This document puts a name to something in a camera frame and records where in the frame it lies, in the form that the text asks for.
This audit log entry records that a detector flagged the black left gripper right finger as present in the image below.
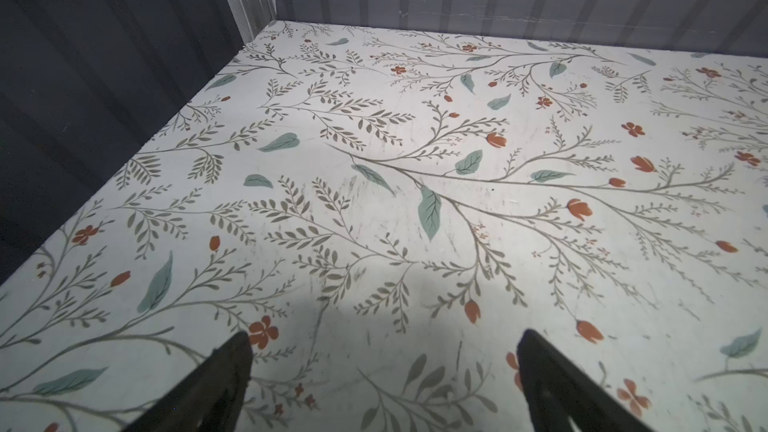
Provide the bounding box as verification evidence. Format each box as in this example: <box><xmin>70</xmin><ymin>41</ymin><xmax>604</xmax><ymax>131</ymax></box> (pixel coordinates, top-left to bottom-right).
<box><xmin>517</xmin><ymin>329</ymin><xmax>650</xmax><ymax>432</ymax></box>

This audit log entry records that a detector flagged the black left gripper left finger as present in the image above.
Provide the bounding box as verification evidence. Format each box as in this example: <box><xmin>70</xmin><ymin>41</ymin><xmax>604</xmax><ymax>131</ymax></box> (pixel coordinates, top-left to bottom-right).
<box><xmin>126</xmin><ymin>332</ymin><xmax>253</xmax><ymax>431</ymax></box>

